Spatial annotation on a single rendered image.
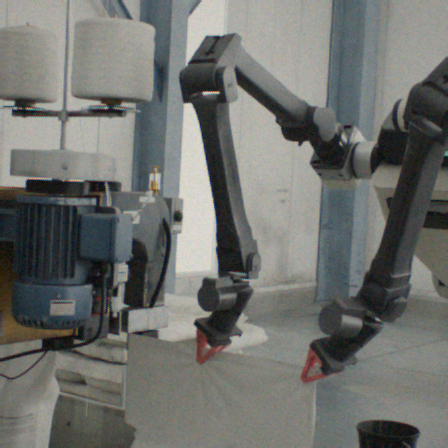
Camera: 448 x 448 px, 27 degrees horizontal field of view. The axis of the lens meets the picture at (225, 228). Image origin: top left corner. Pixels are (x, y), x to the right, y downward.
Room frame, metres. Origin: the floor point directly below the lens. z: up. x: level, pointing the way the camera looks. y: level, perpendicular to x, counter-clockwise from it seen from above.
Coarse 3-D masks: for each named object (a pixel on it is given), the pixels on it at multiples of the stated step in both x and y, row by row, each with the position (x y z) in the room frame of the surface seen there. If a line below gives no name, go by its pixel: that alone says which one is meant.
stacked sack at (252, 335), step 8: (240, 328) 5.52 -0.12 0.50; (248, 328) 5.57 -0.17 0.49; (256, 328) 5.62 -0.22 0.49; (248, 336) 5.49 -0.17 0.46; (256, 336) 5.55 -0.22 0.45; (264, 336) 5.64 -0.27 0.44; (192, 344) 5.24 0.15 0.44; (232, 344) 5.34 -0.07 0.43; (240, 344) 5.41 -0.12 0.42; (248, 344) 5.49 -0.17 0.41; (256, 344) 5.59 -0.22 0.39
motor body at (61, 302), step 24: (24, 216) 1.72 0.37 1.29; (48, 216) 1.72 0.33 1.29; (72, 216) 1.73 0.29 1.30; (24, 240) 1.73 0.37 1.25; (48, 240) 1.72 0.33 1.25; (72, 240) 1.73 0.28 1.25; (24, 264) 1.73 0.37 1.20; (48, 264) 1.72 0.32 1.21; (72, 264) 1.73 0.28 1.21; (24, 288) 1.72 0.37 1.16; (48, 288) 1.70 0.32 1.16; (72, 288) 1.72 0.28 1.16; (24, 312) 1.72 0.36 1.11; (48, 312) 1.71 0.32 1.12; (72, 312) 1.72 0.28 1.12
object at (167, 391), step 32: (128, 352) 2.09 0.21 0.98; (160, 352) 2.04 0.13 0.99; (192, 352) 1.98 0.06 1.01; (224, 352) 1.93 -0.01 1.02; (128, 384) 2.09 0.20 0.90; (160, 384) 2.03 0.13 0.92; (192, 384) 1.98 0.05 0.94; (224, 384) 1.93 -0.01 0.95; (256, 384) 1.88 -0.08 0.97; (288, 384) 1.84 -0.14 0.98; (128, 416) 2.09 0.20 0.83; (160, 416) 2.03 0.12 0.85; (192, 416) 1.98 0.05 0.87; (224, 416) 1.93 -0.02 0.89; (256, 416) 1.88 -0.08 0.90; (288, 416) 1.84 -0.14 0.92
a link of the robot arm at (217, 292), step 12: (252, 252) 1.89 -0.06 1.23; (252, 264) 1.88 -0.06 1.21; (216, 276) 1.86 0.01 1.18; (228, 276) 1.86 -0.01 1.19; (240, 276) 1.88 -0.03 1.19; (252, 276) 1.89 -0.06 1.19; (204, 288) 1.85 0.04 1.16; (216, 288) 1.83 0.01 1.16; (228, 288) 1.86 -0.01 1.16; (204, 300) 1.85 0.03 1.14; (216, 300) 1.83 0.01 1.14; (228, 300) 1.85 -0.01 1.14
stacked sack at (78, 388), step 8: (64, 384) 5.05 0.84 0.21; (72, 384) 5.02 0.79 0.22; (80, 384) 4.99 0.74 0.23; (88, 384) 4.96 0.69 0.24; (64, 392) 5.07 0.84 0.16; (72, 392) 5.02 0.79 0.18; (80, 392) 4.98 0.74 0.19; (88, 392) 4.94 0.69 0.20; (96, 392) 4.91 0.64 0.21; (104, 392) 4.88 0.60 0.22; (112, 392) 4.86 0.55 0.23; (96, 400) 4.93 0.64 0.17; (104, 400) 4.88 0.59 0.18; (112, 400) 4.84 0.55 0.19
